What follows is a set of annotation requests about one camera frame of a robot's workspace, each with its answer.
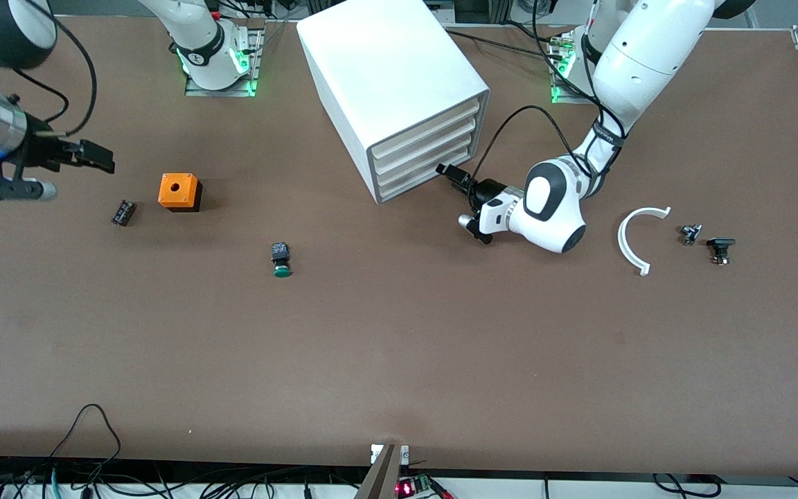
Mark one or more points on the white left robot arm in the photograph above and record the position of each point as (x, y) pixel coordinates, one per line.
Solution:
(641, 62)

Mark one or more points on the green mushroom push button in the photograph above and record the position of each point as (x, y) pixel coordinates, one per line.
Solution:
(281, 255)

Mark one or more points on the dark purple cylindrical capacitor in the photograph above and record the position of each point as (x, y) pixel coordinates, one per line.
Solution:
(123, 213)

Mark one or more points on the grey brown camera post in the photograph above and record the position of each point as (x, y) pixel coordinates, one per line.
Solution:
(382, 478)

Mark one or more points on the black push button switch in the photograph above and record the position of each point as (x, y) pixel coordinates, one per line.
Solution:
(720, 244)

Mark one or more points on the small black silver switch part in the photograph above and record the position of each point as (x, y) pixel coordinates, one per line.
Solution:
(690, 234)

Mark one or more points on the orange button enclosure box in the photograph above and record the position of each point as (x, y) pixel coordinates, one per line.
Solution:
(188, 190)

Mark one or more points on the white drawer cabinet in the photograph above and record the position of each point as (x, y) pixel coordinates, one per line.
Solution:
(385, 62)

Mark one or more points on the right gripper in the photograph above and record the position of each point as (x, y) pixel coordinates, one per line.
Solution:
(40, 150)

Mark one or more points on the circuit board with red LED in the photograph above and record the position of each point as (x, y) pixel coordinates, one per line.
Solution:
(406, 488)

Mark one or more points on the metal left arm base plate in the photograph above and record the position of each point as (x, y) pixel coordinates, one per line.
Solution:
(565, 99)

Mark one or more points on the white curved plastic bracket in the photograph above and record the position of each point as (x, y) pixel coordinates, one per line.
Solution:
(621, 239)

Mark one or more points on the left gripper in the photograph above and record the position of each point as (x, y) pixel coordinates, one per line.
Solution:
(488, 190)

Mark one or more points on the white plastic drawer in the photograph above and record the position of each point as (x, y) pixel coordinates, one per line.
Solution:
(427, 129)
(427, 145)
(413, 180)
(427, 160)

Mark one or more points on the white metal post bracket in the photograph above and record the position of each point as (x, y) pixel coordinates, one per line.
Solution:
(375, 454)

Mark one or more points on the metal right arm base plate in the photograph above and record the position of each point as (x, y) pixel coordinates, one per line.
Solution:
(258, 55)

